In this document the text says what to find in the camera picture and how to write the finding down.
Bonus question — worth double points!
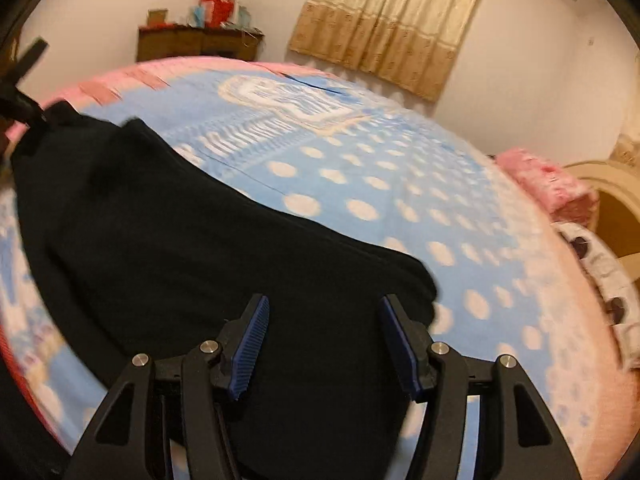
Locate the red bag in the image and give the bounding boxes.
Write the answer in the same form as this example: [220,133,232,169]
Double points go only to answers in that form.
[199,0,237,27]

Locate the beige patterned curtain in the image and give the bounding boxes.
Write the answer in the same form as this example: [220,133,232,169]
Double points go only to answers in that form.
[289,0,492,104]

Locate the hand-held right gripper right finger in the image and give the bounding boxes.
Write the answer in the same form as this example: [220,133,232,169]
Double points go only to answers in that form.
[377,294,583,480]

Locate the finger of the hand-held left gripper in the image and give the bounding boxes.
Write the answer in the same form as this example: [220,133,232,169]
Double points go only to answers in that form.
[17,94,52,127]

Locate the white black printed pillow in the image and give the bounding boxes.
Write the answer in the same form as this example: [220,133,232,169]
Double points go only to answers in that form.
[552,220,640,363]

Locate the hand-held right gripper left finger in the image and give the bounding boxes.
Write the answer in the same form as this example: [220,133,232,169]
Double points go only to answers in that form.
[62,294,271,480]

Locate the beige headboard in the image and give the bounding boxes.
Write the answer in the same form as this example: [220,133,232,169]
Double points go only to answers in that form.
[562,135,640,283]

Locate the black pants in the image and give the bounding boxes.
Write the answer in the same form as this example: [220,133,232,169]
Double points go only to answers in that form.
[10,100,439,480]

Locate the brown wooden cabinet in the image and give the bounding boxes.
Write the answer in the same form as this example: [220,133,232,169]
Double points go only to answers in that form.
[136,25,266,64]

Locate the blue pink printed blanket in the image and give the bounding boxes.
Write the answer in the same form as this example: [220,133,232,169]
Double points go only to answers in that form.
[0,57,632,480]

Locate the pink fluffy pillow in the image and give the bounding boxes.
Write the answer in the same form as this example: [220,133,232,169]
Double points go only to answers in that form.
[494,147,601,227]

